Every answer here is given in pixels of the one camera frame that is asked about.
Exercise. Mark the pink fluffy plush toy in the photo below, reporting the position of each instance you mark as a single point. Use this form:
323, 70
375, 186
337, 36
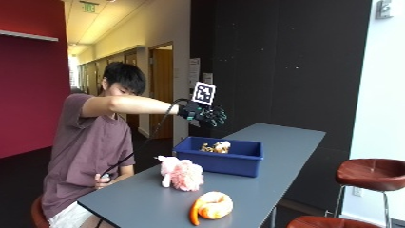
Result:
183, 174

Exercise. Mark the white wall outlet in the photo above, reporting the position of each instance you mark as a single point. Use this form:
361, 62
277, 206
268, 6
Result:
357, 191

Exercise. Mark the blue plastic bin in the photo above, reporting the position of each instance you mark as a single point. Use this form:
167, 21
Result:
219, 163

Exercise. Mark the wooden door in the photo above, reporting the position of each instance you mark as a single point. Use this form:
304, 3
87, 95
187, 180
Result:
163, 91

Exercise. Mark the tan spotted plush toy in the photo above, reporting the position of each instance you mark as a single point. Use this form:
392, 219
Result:
217, 147

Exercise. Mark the person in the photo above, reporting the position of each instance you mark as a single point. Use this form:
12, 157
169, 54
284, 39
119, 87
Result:
88, 142

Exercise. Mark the brown leather bar stool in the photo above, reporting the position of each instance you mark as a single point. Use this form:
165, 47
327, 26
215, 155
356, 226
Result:
333, 223
39, 213
371, 174

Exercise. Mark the white marker cube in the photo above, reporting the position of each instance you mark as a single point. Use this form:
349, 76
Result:
204, 93

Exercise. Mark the white wall ledge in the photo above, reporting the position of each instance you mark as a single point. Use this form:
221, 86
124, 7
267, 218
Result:
30, 35

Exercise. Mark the small white paper notice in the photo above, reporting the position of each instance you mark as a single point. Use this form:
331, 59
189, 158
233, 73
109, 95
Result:
207, 78

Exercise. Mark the grey wall fixture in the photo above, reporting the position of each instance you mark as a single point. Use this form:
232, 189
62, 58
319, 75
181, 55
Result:
384, 9

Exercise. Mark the green exit sign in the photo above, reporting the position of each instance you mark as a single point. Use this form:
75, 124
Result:
88, 7

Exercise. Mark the orange shrimp plush toy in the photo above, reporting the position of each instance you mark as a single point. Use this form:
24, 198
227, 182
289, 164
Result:
213, 205

